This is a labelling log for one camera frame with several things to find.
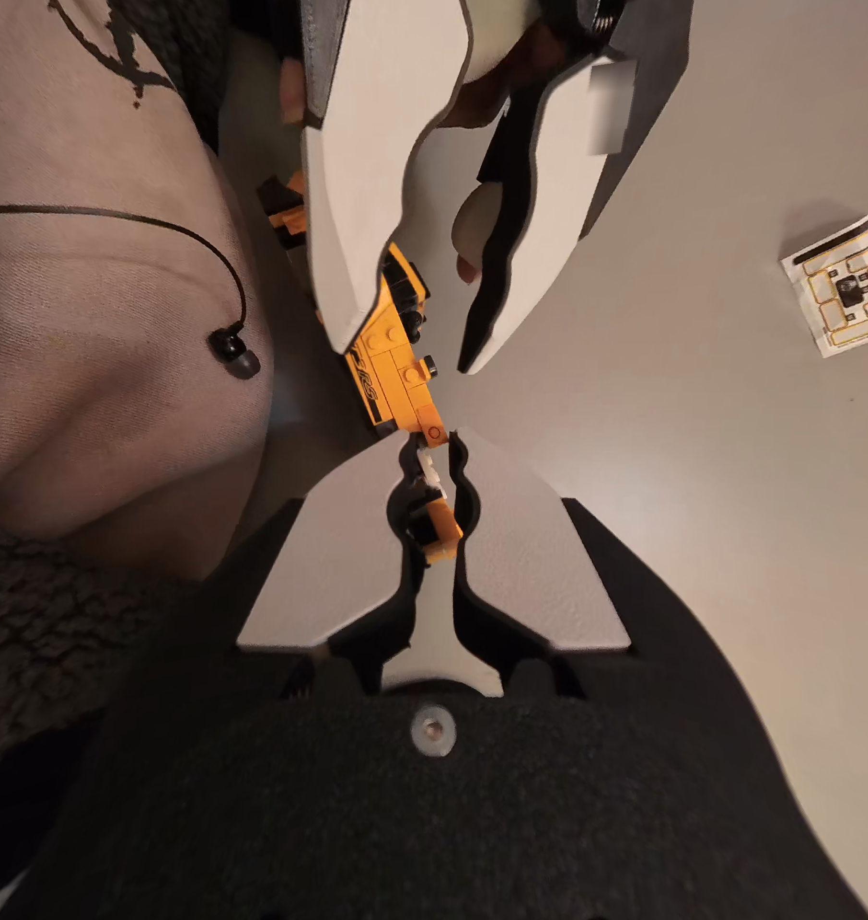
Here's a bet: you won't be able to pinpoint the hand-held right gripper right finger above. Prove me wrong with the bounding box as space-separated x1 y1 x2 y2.
450 428 634 696

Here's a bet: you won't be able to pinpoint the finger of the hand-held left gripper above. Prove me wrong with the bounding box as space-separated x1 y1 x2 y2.
301 0 472 355
457 61 611 376

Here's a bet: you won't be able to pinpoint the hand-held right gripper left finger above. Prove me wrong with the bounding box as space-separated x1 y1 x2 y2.
236 433 418 694

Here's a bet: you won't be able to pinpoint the yellow lego car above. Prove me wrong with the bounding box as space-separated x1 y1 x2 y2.
256 170 465 569

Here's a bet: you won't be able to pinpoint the white sticker sheet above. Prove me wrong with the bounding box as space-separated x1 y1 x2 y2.
780 210 868 358

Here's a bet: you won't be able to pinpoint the person's left hand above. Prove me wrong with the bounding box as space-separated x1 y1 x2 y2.
279 18 573 286

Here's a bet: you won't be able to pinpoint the black trousers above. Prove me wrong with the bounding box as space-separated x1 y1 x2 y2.
0 719 111 914

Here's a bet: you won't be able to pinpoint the black wired earphone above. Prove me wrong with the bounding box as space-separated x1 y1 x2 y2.
0 205 262 380

